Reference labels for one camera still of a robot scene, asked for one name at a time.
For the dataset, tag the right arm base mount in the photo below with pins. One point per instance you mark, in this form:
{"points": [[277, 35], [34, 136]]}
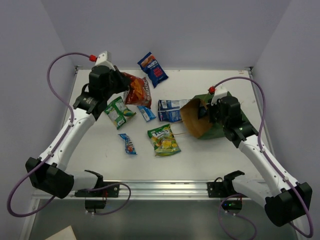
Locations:
{"points": [[219, 188]]}

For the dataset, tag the red snack packet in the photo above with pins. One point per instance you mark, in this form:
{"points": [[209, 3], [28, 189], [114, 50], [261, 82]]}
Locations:
{"points": [[139, 93]]}

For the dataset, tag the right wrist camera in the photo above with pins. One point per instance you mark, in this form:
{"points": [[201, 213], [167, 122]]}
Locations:
{"points": [[219, 92]]}

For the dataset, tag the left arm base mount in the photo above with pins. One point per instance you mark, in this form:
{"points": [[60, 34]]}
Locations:
{"points": [[96, 201]]}

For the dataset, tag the beige board corner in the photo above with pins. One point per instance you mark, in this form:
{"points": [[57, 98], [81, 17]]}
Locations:
{"points": [[66, 233]]}

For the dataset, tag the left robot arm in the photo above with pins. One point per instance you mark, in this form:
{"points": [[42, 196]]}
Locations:
{"points": [[48, 171]]}

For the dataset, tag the white blue snack packet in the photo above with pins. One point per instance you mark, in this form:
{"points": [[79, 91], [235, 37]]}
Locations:
{"points": [[169, 110]]}

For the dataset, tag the blue green chip packet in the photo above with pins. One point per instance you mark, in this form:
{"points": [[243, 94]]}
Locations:
{"points": [[202, 112]]}

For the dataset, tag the dark blue snack packet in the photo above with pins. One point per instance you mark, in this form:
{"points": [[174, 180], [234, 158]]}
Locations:
{"points": [[150, 66]]}

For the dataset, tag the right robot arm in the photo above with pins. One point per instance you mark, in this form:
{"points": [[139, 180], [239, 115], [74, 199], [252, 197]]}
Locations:
{"points": [[281, 195]]}

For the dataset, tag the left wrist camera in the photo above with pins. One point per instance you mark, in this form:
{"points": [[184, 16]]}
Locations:
{"points": [[104, 59]]}

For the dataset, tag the blue M&M's packet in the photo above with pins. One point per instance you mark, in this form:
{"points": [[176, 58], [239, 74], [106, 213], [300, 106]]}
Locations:
{"points": [[128, 144]]}

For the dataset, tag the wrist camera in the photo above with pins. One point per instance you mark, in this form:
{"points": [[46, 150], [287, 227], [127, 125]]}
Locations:
{"points": [[219, 92], [104, 59]]}

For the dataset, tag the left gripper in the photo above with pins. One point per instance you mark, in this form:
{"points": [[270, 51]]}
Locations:
{"points": [[120, 80]]}

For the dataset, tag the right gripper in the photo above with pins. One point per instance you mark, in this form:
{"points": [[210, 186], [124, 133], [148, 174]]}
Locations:
{"points": [[210, 108]]}

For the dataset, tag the green snack packet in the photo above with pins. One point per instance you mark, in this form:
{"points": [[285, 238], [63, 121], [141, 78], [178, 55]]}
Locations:
{"points": [[118, 112]]}

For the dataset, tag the green yellow candy packet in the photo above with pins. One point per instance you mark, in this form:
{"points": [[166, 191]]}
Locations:
{"points": [[163, 141]]}

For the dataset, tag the aluminium mounting rail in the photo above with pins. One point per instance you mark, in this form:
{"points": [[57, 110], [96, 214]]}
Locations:
{"points": [[185, 190]]}

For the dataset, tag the green paper bag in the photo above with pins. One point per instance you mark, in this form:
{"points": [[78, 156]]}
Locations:
{"points": [[195, 120]]}

